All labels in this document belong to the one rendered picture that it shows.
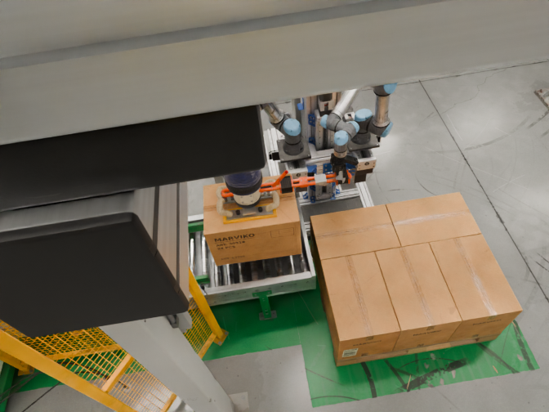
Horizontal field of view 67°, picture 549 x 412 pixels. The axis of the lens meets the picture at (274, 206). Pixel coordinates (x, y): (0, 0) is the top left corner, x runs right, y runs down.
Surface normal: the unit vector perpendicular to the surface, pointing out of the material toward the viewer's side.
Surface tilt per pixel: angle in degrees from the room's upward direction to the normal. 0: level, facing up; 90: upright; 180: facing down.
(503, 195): 0
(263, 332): 0
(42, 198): 90
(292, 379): 0
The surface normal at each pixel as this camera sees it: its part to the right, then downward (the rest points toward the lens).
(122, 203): -0.08, -0.60
